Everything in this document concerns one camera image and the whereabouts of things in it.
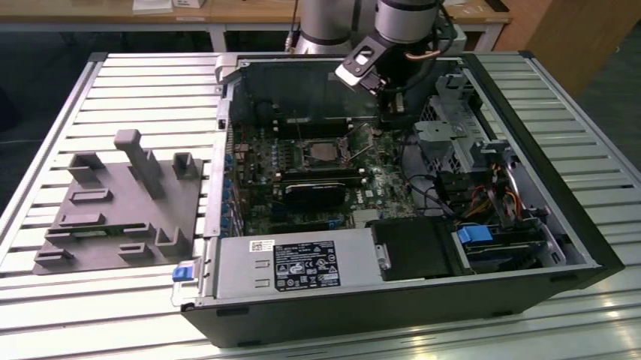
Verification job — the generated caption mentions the metal socket cover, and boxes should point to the metal socket cover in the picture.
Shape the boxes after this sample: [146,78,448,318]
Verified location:
[336,127,384,166]

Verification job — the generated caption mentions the CPU socket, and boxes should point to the CPU socket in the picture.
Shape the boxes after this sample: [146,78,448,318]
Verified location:
[297,139,349,168]

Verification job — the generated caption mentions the black disk bay cover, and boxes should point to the black disk bay cover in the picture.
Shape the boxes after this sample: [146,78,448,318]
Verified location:
[368,217,466,283]

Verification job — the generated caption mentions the metal drive cage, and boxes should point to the metal drive cage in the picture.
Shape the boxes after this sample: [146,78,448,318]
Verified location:
[410,73,515,174]

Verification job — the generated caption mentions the green motherboard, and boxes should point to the green motherboard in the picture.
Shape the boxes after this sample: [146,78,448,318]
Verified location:
[232,119,422,237]

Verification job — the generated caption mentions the wooden cabinet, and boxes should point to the wooden cabinet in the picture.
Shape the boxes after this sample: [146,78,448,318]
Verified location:
[522,0,641,97]

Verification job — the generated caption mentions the grey plastic case latch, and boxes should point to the grey plastic case latch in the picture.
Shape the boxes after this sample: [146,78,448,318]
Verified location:
[213,53,243,83]

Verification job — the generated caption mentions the black graphics card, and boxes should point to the black graphics card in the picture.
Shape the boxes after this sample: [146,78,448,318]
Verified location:
[281,181,347,218]

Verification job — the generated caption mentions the small silver heatsink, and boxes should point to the small silver heatsink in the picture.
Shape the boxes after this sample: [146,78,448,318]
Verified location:
[351,208,384,227]

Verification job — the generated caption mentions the blue disk carrier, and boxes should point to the blue disk carrier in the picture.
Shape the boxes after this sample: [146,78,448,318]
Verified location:
[458,223,495,248]

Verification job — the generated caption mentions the silver power supply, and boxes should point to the silver power supply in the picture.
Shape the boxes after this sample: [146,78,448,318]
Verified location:
[208,227,383,302]

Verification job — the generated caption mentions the wooden desk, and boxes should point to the wooden desk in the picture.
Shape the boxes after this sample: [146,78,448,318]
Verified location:
[0,0,515,53]

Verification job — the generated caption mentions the black open PC case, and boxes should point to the black open PC case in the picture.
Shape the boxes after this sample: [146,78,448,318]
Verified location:
[169,50,627,348]

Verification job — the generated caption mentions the grey parts rack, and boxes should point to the grey parts rack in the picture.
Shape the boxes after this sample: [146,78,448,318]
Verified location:
[29,129,209,277]

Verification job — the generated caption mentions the blue case latch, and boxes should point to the blue case latch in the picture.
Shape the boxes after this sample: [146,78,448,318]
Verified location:
[169,264,195,284]

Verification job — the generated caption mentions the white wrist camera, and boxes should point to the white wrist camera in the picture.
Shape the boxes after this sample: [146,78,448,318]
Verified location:
[333,35,389,93]

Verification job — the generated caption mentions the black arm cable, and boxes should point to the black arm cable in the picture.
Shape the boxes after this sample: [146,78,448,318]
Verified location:
[401,14,467,63]

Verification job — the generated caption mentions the black internal cables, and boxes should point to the black internal cables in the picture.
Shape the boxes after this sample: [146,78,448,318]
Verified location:
[401,174,459,221]

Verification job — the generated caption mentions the coloured wire bundle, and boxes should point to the coloured wire bundle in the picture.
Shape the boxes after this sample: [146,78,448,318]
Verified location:
[462,185,524,221]

